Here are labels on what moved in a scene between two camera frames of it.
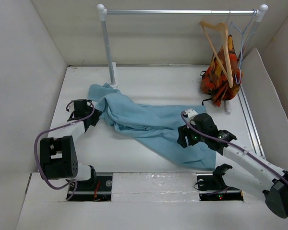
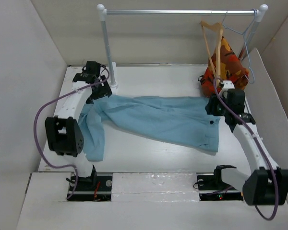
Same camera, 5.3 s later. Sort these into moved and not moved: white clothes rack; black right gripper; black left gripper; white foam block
Moved: black left gripper; black right gripper
Not moved: white foam block; white clothes rack
